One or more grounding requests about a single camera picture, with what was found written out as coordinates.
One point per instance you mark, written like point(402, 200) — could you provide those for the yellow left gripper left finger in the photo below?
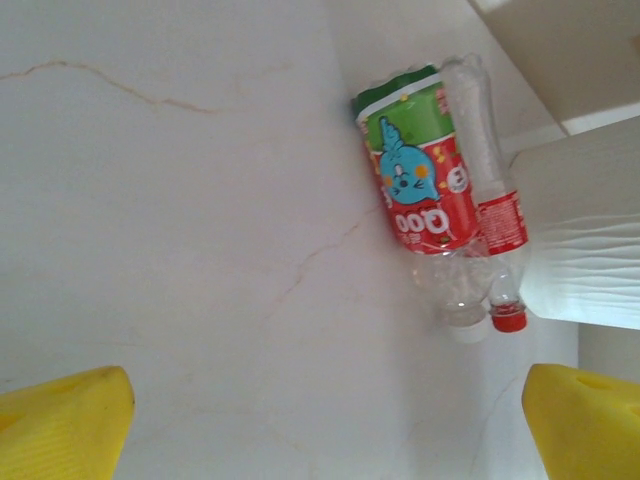
point(65, 425)

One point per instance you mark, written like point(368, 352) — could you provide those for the red-label bottle with red cap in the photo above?
point(500, 225)

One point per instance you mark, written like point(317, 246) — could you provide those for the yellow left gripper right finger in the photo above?
point(590, 430)

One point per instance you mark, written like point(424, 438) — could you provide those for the white ribbed bin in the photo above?
point(590, 240)

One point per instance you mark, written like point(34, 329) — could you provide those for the green and red cartoon-label bottle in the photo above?
point(415, 175)

